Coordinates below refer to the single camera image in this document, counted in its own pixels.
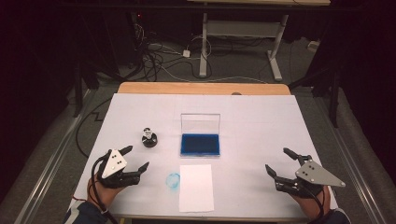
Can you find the white power adapter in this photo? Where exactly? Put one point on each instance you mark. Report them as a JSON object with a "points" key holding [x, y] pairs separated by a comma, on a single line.
{"points": [[186, 53]]}

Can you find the white power strip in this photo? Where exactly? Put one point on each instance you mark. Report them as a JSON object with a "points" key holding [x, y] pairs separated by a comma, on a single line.
{"points": [[313, 46]]}

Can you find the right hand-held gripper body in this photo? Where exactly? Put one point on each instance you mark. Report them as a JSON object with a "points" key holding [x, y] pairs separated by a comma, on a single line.
{"points": [[314, 174]]}

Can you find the person's left hand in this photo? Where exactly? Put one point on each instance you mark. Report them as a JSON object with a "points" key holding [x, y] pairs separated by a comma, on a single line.
{"points": [[104, 194]]}

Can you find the person's right hand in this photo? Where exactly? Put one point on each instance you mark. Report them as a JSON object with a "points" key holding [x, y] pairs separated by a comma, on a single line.
{"points": [[306, 203]]}

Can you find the dark round table grommet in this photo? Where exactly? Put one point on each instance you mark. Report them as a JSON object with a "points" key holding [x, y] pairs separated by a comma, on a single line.
{"points": [[236, 93]]}

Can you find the small white paper sheet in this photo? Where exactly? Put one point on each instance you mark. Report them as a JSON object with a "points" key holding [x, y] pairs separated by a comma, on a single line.
{"points": [[196, 193]]}

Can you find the black round stamp cap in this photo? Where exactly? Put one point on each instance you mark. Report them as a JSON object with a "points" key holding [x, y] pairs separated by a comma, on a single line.
{"points": [[149, 144]]}

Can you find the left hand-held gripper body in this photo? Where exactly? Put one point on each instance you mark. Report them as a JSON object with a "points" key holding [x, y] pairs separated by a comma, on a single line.
{"points": [[114, 165]]}

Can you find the large white table cover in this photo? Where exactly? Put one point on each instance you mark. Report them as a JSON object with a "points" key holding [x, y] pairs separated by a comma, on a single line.
{"points": [[249, 124]]}

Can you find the blue ink pad case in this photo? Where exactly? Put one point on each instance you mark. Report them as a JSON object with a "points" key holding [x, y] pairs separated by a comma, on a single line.
{"points": [[200, 144]]}

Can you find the aluminium rail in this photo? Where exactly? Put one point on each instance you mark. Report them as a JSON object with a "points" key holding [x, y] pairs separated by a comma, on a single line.
{"points": [[358, 174], [46, 174]]}

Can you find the white metal desk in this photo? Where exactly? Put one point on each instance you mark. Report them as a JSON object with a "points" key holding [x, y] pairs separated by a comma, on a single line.
{"points": [[241, 28]]}

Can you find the black stand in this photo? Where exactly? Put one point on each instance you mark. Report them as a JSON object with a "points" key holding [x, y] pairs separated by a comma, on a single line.
{"points": [[77, 99], [334, 102]]}

